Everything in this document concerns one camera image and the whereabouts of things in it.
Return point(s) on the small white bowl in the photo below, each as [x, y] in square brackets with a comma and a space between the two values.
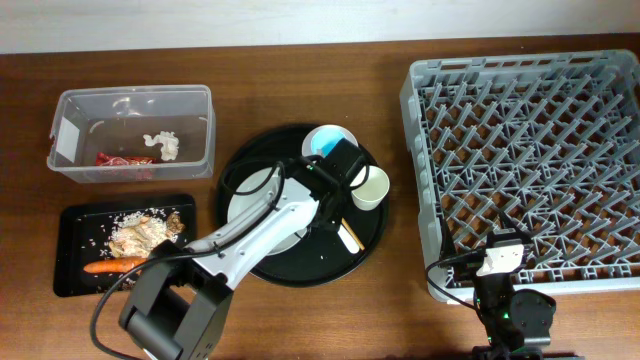
[306, 142]

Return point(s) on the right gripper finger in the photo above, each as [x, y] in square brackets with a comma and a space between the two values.
[447, 240]
[509, 227]

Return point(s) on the brown walnut piece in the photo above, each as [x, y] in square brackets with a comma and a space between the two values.
[173, 224]

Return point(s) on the pile of white rice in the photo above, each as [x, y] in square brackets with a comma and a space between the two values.
[119, 219]

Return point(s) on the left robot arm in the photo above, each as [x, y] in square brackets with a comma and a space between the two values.
[178, 306]

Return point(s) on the clear plastic bin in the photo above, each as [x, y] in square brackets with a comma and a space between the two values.
[113, 121]

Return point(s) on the white plastic fork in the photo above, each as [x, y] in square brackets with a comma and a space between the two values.
[348, 240]

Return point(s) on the wooden chopstick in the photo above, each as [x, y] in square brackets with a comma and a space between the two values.
[354, 237]

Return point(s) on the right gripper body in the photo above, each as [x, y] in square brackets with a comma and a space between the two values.
[467, 269]

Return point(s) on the black rectangular tray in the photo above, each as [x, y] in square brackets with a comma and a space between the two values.
[86, 230]

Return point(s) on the red snack wrapper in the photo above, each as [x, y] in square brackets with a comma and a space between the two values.
[103, 159]

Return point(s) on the grey plate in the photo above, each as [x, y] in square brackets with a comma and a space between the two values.
[239, 203]

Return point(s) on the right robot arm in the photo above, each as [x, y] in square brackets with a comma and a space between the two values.
[517, 322]

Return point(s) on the white paper cup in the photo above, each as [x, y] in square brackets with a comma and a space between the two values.
[371, 185]

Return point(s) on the pile of peanut shells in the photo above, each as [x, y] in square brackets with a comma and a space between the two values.
[138, 237]

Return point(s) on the orange carrot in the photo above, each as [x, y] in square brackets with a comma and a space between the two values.
[116, 265]

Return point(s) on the white tissue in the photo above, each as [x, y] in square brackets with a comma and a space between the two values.
[169, 144]

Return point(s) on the blue plastic cup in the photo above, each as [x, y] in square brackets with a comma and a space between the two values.
[326, 138]

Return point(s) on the round black serving tray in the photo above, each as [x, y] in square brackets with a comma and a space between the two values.
[319, 256]

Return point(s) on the grey dishwasher rack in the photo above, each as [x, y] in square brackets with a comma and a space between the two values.
[550, 139]

